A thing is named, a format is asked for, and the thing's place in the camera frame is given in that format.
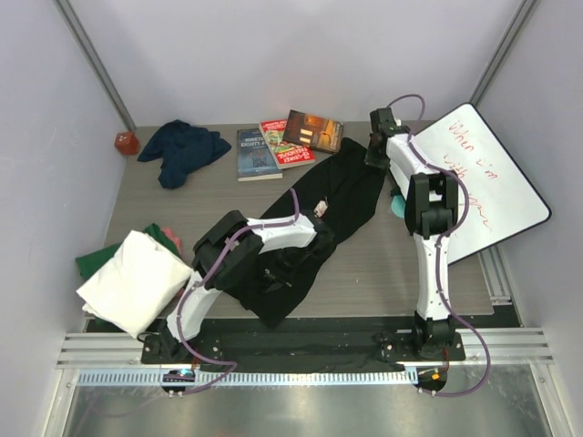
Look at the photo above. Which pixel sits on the black t shirt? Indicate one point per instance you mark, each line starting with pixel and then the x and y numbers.
pixel 350 189

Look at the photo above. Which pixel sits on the white dry-erase board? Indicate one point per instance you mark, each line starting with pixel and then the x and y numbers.
pixel 502 200

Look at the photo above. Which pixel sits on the dark cover paperback book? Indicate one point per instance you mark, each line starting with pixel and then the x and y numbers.
pixel 318 133

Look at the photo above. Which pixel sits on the white folded t shirt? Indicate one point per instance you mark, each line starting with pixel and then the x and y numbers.
pixel 135 285

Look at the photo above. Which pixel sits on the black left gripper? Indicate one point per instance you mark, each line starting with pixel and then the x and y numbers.
pixel 275 279

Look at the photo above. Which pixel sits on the red cover book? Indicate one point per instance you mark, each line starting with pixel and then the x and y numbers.
pixel 286 155

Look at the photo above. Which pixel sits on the navy blue t shirt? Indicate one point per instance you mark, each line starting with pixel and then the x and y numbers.
pixel 183 149

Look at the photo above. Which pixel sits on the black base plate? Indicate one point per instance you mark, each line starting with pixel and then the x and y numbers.
pixel 327 344

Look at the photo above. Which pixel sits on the aluminium frame rail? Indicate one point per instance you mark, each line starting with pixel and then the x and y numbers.
pixel 497 281

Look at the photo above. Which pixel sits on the green t shirt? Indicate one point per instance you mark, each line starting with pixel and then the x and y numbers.
pixel 89 264

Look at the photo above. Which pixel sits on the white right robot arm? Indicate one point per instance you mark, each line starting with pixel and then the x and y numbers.
pixel 431 200

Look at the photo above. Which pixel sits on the black whiteboard stand foot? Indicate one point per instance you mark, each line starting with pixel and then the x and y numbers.
pixel 392 191

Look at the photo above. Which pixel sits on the white perforated cable rail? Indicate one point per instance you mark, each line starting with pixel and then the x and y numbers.
pixel 173 378

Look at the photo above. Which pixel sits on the blue 1984 paperback book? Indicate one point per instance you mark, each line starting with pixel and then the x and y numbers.
pixel 255 161

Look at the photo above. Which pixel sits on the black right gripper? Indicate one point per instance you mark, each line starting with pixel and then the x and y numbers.
pixel 370 161

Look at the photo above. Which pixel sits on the teal cutting mat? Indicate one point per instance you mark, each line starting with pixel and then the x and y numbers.
pixel 398 205

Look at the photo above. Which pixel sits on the pink t shirt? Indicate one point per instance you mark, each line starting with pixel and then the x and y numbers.
pixel 174 238

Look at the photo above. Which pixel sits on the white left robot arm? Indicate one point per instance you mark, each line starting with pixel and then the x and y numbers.
pixel 227 256

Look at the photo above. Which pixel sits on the small red cube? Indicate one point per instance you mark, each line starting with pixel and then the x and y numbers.
pixel 126 143

